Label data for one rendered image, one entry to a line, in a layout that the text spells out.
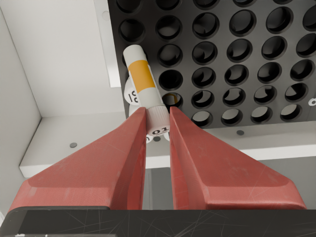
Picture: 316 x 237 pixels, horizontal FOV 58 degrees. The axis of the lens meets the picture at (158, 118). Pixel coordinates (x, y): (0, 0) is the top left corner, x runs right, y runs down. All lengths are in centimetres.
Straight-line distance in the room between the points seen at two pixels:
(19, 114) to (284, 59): 18
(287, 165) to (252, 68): 40
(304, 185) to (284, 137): 29
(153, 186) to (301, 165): 87
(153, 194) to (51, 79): 106
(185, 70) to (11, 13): 13
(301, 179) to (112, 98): 36
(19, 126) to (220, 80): 14
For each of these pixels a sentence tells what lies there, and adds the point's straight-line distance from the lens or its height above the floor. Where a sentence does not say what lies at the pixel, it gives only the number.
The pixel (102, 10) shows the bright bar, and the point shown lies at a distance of 20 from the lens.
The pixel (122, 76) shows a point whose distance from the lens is 16.
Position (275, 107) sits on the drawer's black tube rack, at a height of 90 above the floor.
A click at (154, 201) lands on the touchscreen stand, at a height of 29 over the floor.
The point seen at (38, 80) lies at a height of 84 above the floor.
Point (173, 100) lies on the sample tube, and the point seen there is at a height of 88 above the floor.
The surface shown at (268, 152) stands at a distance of 22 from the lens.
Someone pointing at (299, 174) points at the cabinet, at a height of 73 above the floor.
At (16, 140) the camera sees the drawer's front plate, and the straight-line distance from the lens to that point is 22.
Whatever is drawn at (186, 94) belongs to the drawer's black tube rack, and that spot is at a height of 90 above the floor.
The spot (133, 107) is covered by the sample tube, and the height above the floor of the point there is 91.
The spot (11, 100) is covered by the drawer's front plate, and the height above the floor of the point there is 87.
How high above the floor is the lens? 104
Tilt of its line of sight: 54 degrees down
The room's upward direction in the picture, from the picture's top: 176 degrees clockwise
